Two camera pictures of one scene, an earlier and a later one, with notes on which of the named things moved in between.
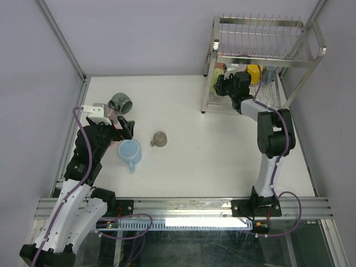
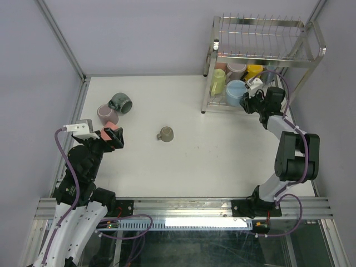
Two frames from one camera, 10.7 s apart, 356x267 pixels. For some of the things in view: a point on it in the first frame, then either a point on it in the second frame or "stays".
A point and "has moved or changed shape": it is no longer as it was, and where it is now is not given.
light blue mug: x=129 y=151 has moved or changed shape
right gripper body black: x=225 y=87 -> x=254 y=103
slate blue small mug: x=268 y=74 stays
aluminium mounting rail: x=318 y=208 stays
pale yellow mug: x=217 y=72 stays
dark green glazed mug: x=122 y=102 stays
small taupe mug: x=160 y=139 -> x=166 y=134
